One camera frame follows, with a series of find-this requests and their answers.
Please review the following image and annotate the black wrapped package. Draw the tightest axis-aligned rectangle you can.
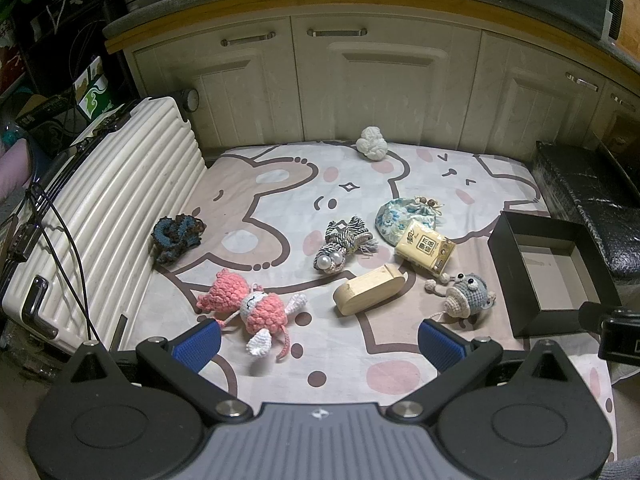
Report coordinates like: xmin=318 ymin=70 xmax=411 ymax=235
xmin=532 ymin=141 xmax=639 ymax=284

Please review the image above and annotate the black cardboard box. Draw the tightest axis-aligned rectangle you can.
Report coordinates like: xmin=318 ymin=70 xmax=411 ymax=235
xmin=488 ymin=210 xmax=622 ymax=338

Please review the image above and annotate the blue floral drawstring pouch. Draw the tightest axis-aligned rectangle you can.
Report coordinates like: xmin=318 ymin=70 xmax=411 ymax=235
xmin=374 ymin=196 xmax=442 ymax=247

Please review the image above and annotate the cream ribbed suitcase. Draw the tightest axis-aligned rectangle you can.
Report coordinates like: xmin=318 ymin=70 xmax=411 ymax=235
xmin=1 ymin=96 xmax=205 ymax=353

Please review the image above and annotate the dark blue yarn bundle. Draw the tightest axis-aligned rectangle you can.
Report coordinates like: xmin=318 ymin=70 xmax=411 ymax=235
xmin=152 ymin=214 xmax=206 ymax=264

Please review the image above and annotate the small round clock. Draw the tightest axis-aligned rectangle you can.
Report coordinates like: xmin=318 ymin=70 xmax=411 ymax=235
xmin=181 ymin=88 xmax=200 ymax=113

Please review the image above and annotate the striped rope toy with pearls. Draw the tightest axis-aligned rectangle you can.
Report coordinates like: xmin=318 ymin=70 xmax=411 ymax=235
xmin=314 ymin=216 xmax=378 ymax=274

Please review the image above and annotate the cream cabinet with doors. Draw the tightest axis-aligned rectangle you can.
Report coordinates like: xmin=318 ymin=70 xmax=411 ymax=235
xmin=104 ymin=0 xmax=639 ymax=160

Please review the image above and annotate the grey crochet mouse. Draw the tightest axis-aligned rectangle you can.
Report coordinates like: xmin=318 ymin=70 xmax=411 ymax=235
xmin=424 ymin=273 xmax=496 ymax=320

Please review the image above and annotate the black cable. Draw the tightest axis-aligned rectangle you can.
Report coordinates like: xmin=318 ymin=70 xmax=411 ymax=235
xmin=24 ymin=179 xmax=101 ymax=343

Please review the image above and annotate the yellow tissue pack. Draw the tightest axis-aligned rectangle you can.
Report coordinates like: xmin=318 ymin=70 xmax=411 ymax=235
xmin=395 ymin=220 xmax=456 ymax=276

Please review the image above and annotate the white yarn ball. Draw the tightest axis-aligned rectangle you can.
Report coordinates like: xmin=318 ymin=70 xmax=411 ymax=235
xmin=356 ymin=126 xmax=388 ymax=162

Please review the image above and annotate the pink crochet doll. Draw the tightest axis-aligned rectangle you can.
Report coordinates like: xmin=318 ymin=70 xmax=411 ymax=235
xmin=196 ymin=269 xmax=308 ymax=361

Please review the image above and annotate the cartoon bunny bed sheet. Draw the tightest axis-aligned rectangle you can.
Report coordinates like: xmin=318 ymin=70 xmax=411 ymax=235
xmin=119 ymin=140 xmax=618 ymax=426

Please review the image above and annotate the wooden oval box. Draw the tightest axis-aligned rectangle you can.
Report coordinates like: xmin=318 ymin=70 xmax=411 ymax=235
xmin=333 ymin=263 xmax=406 ymax=316

